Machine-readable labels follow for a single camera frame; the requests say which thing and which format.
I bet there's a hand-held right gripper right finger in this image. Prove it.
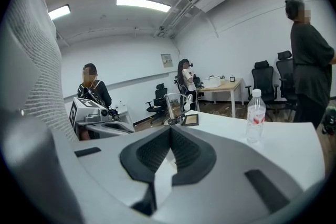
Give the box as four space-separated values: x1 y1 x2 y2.
154 125 305 224

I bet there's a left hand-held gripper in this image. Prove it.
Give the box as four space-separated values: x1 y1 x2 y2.
69 97 136 141

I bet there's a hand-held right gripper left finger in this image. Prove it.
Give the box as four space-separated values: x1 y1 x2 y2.
72 125 171 216

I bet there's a black office chair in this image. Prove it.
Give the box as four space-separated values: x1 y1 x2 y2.
145 83 169 121
275 50 299 107
245 60 279 107

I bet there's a clear water bottle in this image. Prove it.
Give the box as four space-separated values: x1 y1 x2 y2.
246 89 267 145

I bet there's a grey striped shirt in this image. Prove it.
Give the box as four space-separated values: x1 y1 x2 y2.
4 0 79 143

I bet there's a silver desk lamp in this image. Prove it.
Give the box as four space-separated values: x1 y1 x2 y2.
163 92 195 126

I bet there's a wooden top table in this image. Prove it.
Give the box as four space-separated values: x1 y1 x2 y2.
196 78 244 119

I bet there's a white storage box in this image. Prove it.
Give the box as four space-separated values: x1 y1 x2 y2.
203 75 222 89

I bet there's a black green helmet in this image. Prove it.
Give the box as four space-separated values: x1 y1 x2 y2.
321 105 336 136

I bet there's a long ceiling light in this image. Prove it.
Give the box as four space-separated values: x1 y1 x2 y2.
47 4 71 21
115 0 172 13

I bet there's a black cable bundle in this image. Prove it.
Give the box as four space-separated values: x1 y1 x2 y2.
166 114 186 126

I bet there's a black picture frame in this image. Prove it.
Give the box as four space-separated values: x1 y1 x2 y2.
180 113 200 127

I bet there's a grey wall notice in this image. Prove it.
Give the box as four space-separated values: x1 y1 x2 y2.
160 53 174 69

